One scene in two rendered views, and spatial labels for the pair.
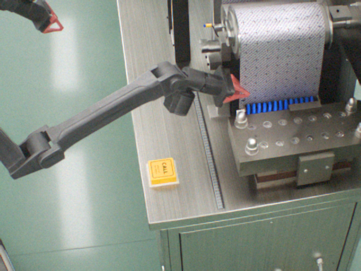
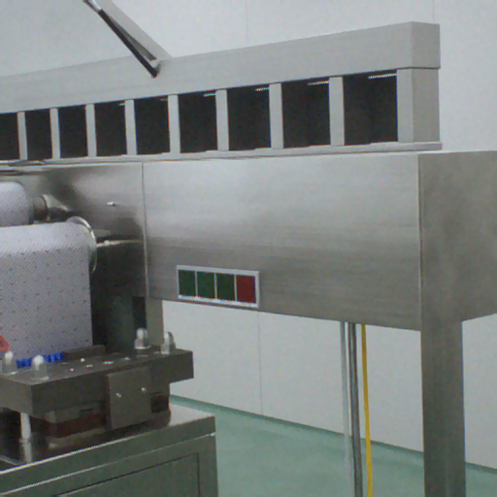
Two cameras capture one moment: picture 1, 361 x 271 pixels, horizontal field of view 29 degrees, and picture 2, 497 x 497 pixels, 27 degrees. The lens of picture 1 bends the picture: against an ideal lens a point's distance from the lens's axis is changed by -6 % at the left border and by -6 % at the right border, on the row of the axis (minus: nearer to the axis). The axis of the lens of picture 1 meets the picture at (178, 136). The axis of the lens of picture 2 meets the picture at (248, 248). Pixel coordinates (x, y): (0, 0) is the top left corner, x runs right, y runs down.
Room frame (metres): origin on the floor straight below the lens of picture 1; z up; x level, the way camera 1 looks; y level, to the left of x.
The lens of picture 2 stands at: (-0.59, 0.65, 1.44)
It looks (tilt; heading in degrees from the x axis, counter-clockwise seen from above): 5 degrees down; 323
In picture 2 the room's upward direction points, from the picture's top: 2 degrees counter-clockwise
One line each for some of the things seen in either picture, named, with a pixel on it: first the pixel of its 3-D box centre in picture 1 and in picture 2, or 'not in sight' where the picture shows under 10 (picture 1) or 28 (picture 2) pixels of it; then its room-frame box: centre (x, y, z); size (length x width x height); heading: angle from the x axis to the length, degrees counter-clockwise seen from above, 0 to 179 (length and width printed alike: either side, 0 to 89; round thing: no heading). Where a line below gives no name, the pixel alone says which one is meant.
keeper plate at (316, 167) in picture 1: (315, 169); (128, 397); (1.18, -0.37, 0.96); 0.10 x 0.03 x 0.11; 96
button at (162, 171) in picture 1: (162, 171); not in sight; (1.25, 0.05, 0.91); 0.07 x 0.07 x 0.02; 6
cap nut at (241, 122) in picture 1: (241, 118); (9, 362); (1.30, -0.17, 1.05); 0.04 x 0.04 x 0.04
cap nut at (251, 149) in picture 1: (252, 144); (38, 367); (1.21, -0.19, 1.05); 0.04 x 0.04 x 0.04
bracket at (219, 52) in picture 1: (218, 77); not in sight; (1.46, -0.12, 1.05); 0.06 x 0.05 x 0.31; 96
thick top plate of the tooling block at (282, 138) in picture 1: (303, 136); (95, 376); (1.27, -0.34, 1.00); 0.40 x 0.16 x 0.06; 96
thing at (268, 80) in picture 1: (281, 80); (44, 323); (1.38, -0.29, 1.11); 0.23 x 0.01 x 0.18; 96
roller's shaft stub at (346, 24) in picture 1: (336, 22); (91, 248); (1.46, -0.45, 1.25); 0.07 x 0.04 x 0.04; 96
